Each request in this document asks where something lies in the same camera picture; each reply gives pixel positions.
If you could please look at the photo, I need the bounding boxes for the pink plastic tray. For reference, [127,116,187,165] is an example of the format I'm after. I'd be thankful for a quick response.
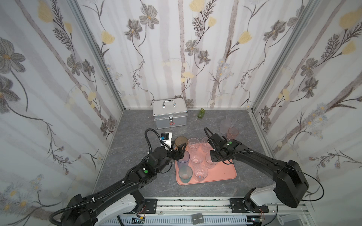
[175,145,237,186]

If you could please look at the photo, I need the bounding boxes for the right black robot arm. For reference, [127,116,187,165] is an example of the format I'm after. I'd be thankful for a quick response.
[207,133,309,212]

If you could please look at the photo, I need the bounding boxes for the teal plastic cup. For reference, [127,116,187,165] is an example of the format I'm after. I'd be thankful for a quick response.
[178,166,193,184]

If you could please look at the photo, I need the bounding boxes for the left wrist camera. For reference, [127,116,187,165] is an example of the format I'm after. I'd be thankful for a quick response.
[161,132,173,148]

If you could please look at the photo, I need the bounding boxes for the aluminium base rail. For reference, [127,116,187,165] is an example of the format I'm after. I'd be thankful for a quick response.
[74,196,314,226]

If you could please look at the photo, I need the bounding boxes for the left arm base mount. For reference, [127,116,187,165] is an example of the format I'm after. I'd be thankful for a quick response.
[128,199,157,215]

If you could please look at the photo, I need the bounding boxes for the silver first aid case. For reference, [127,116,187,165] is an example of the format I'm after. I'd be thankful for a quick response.
[152,98,188,129]

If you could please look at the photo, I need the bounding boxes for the blue plastic cup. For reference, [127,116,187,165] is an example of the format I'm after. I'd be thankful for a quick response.
[177,151,190,169]

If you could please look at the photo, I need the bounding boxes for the small green object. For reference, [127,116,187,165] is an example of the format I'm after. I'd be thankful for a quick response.
[198,108,206,119]

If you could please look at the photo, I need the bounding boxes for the pink plastic cup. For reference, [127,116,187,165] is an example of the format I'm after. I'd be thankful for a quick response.
[227,127,239,140]

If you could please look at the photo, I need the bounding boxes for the amber plastic cup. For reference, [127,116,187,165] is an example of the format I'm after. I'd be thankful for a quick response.
[174,136,188,150]

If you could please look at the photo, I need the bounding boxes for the clear faceted cup front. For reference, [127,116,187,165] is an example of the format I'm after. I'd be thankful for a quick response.
[193,165,208,182]

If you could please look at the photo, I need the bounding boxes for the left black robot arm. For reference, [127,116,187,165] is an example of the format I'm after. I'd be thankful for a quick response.
[49,143,186,226]

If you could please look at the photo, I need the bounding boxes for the frosted dimpled cup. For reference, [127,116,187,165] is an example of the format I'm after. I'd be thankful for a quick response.
[219,119,233,134]

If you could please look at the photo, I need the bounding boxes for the clear faceted cup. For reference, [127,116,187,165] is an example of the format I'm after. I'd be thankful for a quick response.
[187,138,200,153]
[190,152,204,165]
[193,165,208,182]

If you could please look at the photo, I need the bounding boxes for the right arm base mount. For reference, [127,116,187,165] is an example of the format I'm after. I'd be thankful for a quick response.
[229,198,269,213]

